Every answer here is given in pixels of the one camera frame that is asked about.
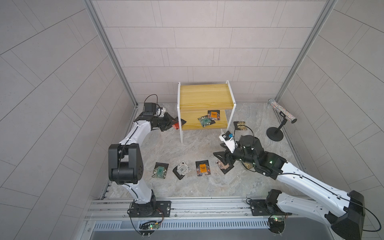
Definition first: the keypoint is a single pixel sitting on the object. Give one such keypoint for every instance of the green label floral tea bag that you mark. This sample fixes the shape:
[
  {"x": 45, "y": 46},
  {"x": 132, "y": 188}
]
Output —
[{"x": 206, "y": 121}]

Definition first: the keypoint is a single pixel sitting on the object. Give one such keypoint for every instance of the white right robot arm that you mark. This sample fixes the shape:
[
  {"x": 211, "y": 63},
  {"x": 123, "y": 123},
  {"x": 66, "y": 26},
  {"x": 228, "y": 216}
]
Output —
[{"x": 343, "y": 212}]

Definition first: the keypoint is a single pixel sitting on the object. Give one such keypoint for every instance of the orange label lower tea bag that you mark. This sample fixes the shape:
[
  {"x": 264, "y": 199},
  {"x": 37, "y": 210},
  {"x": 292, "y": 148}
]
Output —
[{"x": 214, "y": 115}]

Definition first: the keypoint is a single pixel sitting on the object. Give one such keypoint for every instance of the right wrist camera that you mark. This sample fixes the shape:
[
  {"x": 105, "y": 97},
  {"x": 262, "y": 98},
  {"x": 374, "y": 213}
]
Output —
[{"x": 228, "y": 141}]

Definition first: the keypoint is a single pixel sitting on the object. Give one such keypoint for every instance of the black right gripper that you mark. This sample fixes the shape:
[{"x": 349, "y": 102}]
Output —
[{"x": 224, "y": 156}]

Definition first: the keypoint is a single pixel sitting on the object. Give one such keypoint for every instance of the orange label black tea bag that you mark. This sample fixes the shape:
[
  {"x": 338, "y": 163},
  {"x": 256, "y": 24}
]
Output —
[{"x": 203, "y": 168}]

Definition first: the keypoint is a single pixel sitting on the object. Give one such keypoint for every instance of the red tea bag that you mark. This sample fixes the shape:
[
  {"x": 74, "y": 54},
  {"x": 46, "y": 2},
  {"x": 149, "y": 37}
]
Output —
[{"x": 176, "y": 126}]

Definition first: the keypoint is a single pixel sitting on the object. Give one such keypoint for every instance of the white frame wooden shelf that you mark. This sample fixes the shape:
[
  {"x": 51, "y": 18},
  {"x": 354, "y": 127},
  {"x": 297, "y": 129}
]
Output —
[{"x": 194, "y": 101}]

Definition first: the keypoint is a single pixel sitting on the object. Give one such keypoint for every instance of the circuit board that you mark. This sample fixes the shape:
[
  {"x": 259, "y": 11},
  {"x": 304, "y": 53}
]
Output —
[
  {"x": 148, "y": 228},
  {"x": 276, "y": 225}
]

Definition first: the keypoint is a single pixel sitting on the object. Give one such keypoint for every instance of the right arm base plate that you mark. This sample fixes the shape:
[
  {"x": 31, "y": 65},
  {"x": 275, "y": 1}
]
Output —
[{"x": 265, "y": 208}]

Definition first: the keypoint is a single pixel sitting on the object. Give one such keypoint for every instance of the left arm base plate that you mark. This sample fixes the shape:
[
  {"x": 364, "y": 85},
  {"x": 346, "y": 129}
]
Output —
[{"x": 150, "y": 210}]

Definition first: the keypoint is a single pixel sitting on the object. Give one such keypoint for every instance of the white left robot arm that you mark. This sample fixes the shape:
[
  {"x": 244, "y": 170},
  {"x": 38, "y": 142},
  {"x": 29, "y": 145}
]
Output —
[{"x": 126, "y": 166}]

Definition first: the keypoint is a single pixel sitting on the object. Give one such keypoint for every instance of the aluminium rail frame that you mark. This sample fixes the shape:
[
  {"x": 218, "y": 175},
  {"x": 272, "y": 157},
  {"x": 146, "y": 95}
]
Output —
[{"x": 229, "y": 213}]

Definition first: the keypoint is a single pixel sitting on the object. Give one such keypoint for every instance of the beige label tea bag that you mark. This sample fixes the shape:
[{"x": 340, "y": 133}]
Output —
[{"x": 240, "y": 126}]

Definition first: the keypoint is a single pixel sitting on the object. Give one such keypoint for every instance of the right circuit board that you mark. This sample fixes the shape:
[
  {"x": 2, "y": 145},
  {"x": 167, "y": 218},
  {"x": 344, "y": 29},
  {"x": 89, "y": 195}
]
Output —
[{"x": 276, "y": 225}]

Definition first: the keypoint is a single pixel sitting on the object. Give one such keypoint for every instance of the left circuit board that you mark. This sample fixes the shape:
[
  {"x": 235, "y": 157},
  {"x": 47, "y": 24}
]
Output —
[{"x": 148, "y": 228}]

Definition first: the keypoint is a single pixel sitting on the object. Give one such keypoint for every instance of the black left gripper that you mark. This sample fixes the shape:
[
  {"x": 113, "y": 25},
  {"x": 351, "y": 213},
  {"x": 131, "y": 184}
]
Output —
[{"x": 167, "y": 123}]

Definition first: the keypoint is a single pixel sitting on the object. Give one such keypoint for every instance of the white patterned tea bag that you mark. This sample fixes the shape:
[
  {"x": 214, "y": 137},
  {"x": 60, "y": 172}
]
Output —
[{"x": 181, "y": 170}]

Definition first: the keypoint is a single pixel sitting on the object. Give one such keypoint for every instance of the green label top tea bag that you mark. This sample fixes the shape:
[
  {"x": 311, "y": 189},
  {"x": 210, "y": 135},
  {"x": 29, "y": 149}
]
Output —
[{"x": 160, "y": 170}]

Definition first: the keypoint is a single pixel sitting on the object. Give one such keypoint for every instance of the yellow olive tea bag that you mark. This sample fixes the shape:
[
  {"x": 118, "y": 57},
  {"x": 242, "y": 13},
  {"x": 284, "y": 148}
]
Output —
[{"x": 248, "y": 166}]

